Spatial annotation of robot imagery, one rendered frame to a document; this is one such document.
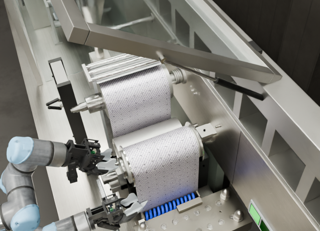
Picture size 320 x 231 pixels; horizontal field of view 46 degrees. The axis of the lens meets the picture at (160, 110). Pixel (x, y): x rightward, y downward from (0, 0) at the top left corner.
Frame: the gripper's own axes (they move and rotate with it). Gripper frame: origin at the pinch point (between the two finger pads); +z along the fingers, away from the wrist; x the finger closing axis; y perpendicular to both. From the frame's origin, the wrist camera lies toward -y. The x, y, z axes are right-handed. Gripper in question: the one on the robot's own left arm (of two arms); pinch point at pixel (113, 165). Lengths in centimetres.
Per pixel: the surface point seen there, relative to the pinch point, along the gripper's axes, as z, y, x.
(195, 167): 24.8, 11.7, -8.4
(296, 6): 124, 70, 81
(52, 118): 9, -38, 66
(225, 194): 39.5, 7.9, -16.3
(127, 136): 8.3, 4.2, 11.5
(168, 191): 22.0, -1.6, -8.4
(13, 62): 47, -124, 249
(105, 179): 0.7, -7.1, 0.1
